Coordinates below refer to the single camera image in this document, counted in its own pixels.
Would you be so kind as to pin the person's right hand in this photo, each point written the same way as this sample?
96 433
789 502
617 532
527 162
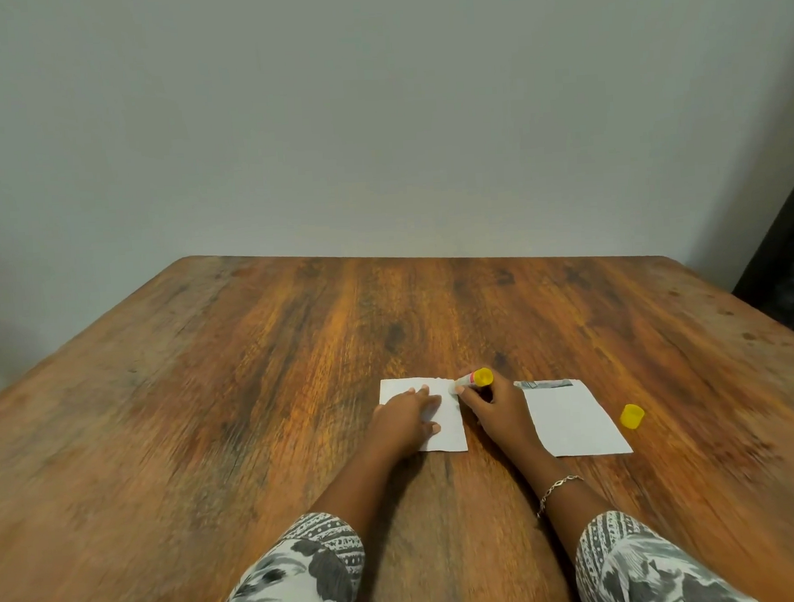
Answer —
502 415

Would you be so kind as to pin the person's left hand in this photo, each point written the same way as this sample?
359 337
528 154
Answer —
400 423

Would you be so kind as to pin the person's left thumb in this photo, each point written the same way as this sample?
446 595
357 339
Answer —
430 430

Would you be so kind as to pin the small white paper sheet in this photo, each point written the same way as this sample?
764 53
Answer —
443 414

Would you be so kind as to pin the yellow glue stick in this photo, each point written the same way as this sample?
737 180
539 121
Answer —
473 379

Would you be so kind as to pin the person's left forearm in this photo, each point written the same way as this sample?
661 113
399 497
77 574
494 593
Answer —
297 548

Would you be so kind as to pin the person's right forearm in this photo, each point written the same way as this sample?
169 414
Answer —
608 532

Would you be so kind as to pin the white paper with grey strip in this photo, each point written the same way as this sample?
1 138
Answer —
572 421

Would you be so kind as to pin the yellow glue stick cap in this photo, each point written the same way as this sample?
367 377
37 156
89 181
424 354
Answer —
632 416

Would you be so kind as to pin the dark furniture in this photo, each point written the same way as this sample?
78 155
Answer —
790 270

